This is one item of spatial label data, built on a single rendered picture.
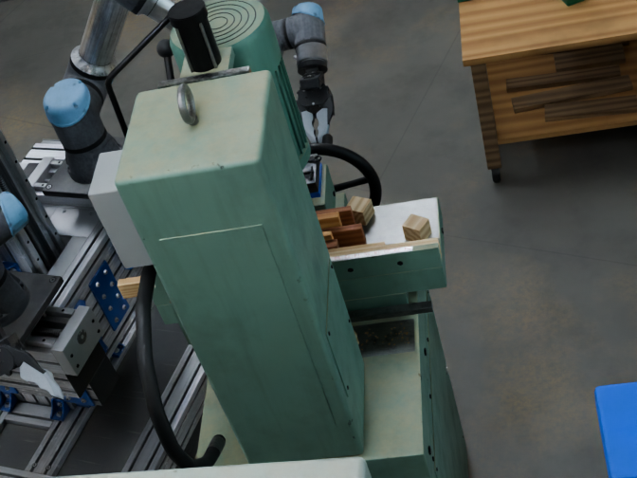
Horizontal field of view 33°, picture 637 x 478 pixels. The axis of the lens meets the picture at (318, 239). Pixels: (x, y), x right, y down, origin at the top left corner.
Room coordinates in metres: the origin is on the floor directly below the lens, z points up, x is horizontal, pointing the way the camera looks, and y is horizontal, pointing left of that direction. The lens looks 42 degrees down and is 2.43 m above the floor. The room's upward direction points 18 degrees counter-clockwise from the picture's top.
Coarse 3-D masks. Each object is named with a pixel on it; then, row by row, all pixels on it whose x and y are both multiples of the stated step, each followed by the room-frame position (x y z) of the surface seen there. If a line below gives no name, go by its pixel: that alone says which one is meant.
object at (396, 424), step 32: (384, 320) 1.52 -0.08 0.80; (416, 320) 1.49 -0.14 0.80; (384, 352) 1.43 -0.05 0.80; (416, 352) 1.41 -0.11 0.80; (384, 384) 1.35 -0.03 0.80; (416, 384) 1.33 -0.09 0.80; (224, 416) 1.40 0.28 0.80; (384, 416) 1.28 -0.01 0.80; (416, 416) 1.26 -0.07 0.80; (224, 448) 1.33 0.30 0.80; (384, 448) 1.21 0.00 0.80; (416, 448) 1.19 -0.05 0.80
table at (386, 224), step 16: (384, 208) 1.73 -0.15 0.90; (400, 208) 1.71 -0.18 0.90; (416, 208) 1.70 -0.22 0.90; (432, 208) 1.68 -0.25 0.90; (368, 224) 1.70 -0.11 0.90; (384, 224) 1.68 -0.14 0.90; (400, 224) 1.67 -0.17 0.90; (432, 224) 1.63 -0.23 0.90; (368, 240) 1.65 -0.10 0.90; (384, 240) 1.63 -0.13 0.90; (400, 240) 1.62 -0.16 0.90; (400, 272) 1.53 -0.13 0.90; (416, 272) 1.52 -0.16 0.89; (432, 272) 1.51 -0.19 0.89; (352, 288) 1.56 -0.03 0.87; (368, 288) 1.55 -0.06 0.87; (384, 288) 1.54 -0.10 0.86; (400, 288) 1.53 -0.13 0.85; (416, 288) 1.52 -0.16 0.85; (432, 288) 1.52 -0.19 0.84; (176, 320) 1.65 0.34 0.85
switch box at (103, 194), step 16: (112, 160) 1.37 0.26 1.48; (96, 176) 1.35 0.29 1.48; (112, 176) 1.33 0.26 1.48; (96, 192) 1.31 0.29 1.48; (112, 192) 1.30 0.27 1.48; (96, 208) 1.31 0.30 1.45; (112, 208) 1.30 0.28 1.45; (112, 224) 1.30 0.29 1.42; (128, 224) 1.30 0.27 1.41; (112, 240) 1.31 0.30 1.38; (128, 240) 1.30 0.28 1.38; (128, 256) 1.30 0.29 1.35; (144, 256) 1.30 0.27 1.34
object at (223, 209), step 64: (128, 128) 1.39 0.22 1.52; (192, 128) 1.33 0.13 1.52; (256, 128) 1.28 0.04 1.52; (128, 192) 1.26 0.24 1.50; (192, 192) 1.24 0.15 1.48; (256, 192) 1.21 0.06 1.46; (192, 256) 1.24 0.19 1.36; (256, 256) 1.22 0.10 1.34; (320, 256) 1.35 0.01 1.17; (192, 320) 1.26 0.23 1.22; (256, 320) 1.23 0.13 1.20; (320, 320) 1.23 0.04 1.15; (256, 384) 1.24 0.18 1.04; (320, 384) 1.21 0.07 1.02; (256, 448) 1.26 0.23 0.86; (320, 448) 1.23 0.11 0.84
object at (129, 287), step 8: (336, 248) 1.61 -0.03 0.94; (344, 248) 1.60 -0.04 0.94; (352, 248) 1.60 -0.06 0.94; (120, 280) 1.73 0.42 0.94; (128, 280) 1.72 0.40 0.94; (136, 280) 1.71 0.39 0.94; (120, 288) 1.71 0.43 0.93; (128, 288) 1.71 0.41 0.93; (136, 288) 1.70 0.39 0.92; (128, 296) 1.71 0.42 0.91; (136, 296) 1.70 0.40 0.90
